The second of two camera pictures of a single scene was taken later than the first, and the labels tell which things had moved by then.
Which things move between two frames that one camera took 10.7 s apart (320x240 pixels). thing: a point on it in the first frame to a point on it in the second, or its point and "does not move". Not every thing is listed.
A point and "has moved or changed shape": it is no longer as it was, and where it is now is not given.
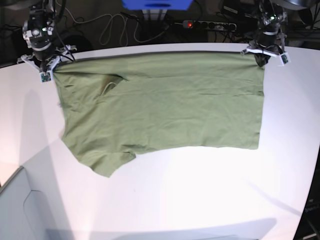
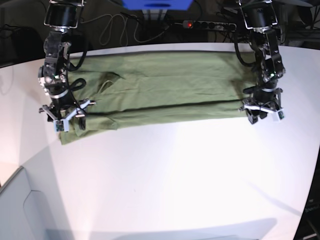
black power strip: [210, 24] does not move
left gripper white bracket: [46, 75] to [62, 124]
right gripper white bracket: [262, 59] to [253, 115]
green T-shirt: [114, 105] has moved or changed shape
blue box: [157, 4] does not move
